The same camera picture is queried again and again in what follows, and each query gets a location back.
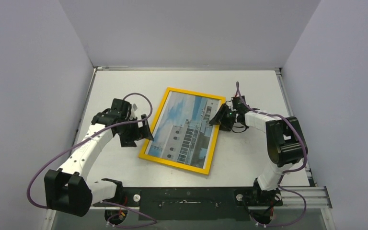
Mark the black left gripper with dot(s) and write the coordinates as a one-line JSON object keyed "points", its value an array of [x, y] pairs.
{"points": [[140, 132]]}

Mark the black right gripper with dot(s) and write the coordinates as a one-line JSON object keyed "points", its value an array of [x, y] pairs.
{"points": [[225, 117]]}

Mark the sky and building photo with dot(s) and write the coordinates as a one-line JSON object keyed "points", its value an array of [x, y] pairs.
{"points": [[184, 130]]}

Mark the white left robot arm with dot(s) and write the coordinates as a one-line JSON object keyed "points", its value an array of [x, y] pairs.
{"points": [[73, 173]]}

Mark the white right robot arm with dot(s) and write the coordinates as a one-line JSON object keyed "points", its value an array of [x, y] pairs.
{"points": [[285, 142]]}

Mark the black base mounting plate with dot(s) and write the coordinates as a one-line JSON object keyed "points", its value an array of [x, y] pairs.
{"points": [[197, 203]]}

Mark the aluminium rail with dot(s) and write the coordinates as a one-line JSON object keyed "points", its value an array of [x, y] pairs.
{"points": [[307, 196]]}

